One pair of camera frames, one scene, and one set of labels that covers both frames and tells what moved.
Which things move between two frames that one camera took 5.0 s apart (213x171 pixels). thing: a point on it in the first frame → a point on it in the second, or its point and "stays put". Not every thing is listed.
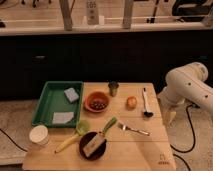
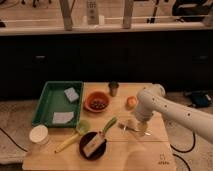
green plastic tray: x=59 y=104 stays put
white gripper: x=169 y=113 → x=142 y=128
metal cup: x=113 y=87 stays put
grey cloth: x=62 y=117 stays put
